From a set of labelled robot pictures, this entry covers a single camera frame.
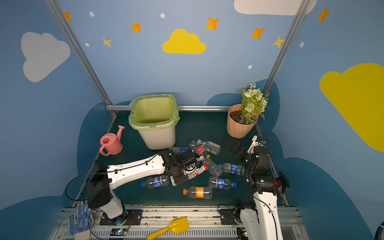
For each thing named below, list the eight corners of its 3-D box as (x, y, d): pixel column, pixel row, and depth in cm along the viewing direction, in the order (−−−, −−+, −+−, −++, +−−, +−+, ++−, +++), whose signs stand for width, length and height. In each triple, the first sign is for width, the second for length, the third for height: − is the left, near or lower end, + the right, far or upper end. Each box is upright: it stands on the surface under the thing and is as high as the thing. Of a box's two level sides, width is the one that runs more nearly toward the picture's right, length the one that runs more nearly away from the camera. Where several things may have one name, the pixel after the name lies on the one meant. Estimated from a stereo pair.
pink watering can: (104, 157, 97) (95, 148, 88) (113, 135, 109) (107, 125, 100) (119, 158, 97) (112, 149, 88) (128, 135, 109) (122, 125, 100)
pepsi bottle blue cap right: (209, 189, 84) (209, 187, 81) (208, 179, 87) (209, 176, 84) (236, 189, 84) (237, 187, 81) (234, 179, 88) (235, 176, 85)
